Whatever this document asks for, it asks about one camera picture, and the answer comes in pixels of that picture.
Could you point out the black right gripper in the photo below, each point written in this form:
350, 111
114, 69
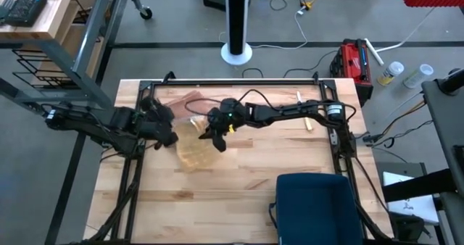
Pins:
226, 116

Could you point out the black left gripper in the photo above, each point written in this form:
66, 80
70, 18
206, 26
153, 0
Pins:
156, 116

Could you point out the yellow plaid towel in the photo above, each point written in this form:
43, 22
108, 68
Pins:
195, 150

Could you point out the terracotta pink plaid towel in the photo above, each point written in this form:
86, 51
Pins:
185, 101

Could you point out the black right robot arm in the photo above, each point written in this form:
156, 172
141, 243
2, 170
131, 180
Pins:
290, 111

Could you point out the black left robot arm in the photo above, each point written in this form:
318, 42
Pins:
90, 123

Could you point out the white and black tower fan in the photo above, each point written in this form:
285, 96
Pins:
236, 54

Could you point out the thin wooden stick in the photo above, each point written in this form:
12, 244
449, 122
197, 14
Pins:
309, 123

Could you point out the black caster wheel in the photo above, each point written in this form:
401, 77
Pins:
146, 13

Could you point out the navy blue fabric bin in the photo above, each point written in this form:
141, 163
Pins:
319, 208

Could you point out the red tool case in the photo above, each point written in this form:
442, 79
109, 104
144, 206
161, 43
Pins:
353, 62

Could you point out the yellow power plug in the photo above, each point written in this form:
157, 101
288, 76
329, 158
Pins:
308, 5

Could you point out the black electronic device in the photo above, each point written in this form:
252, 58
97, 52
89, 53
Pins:
26, 9

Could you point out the dark grey flat device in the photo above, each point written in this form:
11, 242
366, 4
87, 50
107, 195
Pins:
6, 7

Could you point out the white plastic tube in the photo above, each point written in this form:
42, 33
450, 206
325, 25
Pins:
374, 52

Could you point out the white canister yellow label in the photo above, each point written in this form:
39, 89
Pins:
391, 72

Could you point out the black flat beam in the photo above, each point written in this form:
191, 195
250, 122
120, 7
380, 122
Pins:
417, 187

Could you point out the white board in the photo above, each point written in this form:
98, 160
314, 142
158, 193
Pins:
417, 210

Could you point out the black bag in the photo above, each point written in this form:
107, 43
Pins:
409, 228

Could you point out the grey side desk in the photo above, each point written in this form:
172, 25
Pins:
446, 129

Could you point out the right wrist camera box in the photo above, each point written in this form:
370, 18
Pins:
220, 143

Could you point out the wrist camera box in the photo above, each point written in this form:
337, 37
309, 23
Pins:
220, 143
168, 139

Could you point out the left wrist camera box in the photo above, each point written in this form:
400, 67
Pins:
168, 139

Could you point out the black aluminium table frame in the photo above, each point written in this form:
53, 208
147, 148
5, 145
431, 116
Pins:
235, 83

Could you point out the wooden workbench grey steel frame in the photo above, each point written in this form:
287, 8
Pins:
54, 20

